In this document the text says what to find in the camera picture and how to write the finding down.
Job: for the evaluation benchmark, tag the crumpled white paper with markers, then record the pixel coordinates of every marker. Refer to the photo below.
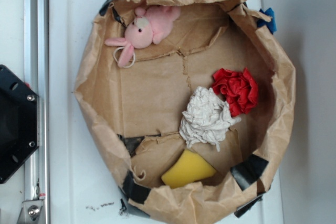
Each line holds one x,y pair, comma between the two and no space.
206,119

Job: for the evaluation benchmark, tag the yellow sponge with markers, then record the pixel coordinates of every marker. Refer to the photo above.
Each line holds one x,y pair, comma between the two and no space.
190,167

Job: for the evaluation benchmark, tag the aluminium frame rail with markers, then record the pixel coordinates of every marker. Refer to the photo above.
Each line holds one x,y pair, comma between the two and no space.
36,74

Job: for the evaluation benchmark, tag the crumpled red paper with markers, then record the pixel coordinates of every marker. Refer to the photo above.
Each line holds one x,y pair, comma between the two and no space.
239,89

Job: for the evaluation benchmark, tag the metal corner bracket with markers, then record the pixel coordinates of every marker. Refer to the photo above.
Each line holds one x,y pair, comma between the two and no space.
32,212

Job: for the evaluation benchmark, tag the brown paper bag bin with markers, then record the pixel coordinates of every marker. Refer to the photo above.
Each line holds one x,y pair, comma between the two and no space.
134,113

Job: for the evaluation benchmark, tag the white plastic tray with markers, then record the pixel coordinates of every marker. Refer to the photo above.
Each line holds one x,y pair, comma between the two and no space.
82,189

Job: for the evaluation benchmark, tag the pink plush bunny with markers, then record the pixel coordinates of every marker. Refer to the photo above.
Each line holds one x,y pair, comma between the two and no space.
150,26

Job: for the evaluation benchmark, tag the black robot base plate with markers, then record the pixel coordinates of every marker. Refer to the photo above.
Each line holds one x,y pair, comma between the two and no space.
19,129

